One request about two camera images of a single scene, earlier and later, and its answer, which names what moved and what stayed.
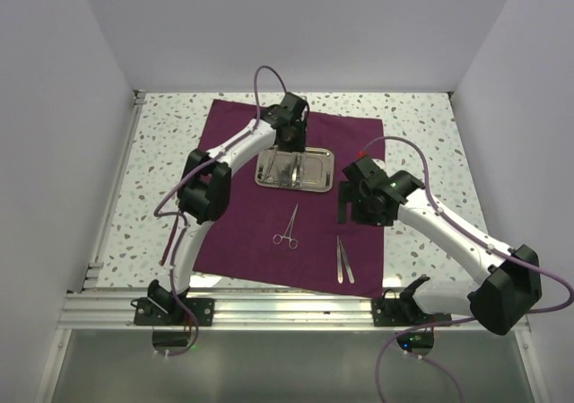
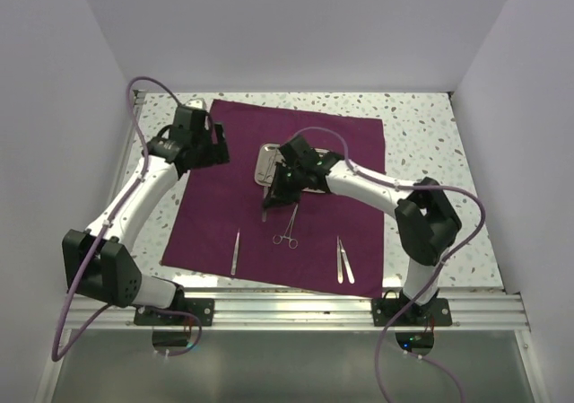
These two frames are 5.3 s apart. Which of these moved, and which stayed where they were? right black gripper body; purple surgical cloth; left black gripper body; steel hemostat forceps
Moved: left black gripper body; right black gripper body
Stayed: purple surgical cloth; steel hemostat forceps
